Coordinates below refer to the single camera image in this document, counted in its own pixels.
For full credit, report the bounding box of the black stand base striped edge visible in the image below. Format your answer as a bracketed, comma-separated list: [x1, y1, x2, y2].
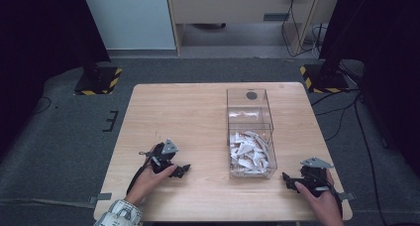
[299, 63, 351, 94]
[73, 65, 124, 96]

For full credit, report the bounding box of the light wooden cabinet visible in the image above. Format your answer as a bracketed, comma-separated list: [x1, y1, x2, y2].
[165, 0, 342, 57]

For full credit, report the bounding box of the black strap on left gripper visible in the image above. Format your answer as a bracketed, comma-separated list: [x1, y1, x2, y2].
[126, 149, 159, 196]

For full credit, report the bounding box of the black cable from power strip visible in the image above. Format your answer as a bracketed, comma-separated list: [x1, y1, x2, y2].
[280, 0, 323, 58]

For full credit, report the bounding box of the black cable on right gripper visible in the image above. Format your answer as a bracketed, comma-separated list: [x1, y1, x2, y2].
[312, 176, 344, 217]

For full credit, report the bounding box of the grey tape strip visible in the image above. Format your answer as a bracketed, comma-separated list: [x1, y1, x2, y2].
[87, 192, 113, 206]
[337, 191, 358, 202]

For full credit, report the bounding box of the long black floor cable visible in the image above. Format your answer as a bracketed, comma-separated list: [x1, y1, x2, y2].
[310, 86, 387, 226]

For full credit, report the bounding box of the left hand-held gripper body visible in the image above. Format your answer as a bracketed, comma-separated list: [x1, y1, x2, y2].
[150, 139, 180, 174]

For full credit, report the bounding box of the thin black floor cable loop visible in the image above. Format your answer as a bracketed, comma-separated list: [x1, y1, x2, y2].
[32, 96, 53, 115]

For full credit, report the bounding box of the white panel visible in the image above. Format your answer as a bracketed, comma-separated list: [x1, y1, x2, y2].
[80, 0, 176, 51]

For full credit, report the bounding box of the person's left hand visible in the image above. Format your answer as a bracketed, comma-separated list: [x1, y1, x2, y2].
[124, 164, 178, 207]

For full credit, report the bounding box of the pile of white paper pieces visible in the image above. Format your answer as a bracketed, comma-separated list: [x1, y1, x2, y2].
[229, 130, 272, 177]

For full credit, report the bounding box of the clear plastic box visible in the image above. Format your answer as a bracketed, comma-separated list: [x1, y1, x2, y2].
[226, 87, 278, 180]

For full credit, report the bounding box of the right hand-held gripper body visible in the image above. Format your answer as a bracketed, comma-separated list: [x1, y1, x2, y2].
[298, 157, 335, 198]

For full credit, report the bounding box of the black curtain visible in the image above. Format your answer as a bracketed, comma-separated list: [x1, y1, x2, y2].
[0, 0, 112, 158]
[318, 0, 420, 179]

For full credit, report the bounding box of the person's right hand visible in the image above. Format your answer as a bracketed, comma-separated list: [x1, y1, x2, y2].
[294, 169, 345, 226]

